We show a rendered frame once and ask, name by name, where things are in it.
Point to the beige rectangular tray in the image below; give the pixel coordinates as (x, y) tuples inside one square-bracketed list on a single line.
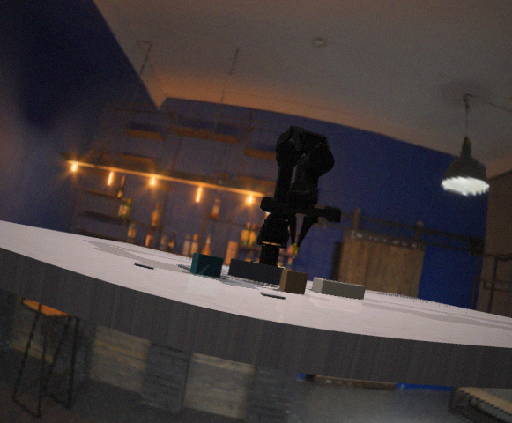
[(338, 288)]

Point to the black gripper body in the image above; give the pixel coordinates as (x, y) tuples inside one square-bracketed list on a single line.
[(274, 205)]

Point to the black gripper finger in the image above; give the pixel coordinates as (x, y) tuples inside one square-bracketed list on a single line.
[(307, 223), (292, 221)]

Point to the teal block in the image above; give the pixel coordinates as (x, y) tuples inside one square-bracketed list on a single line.
[(206, 265)]

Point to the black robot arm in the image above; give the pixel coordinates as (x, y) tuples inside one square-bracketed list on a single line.
[(317, 161)]

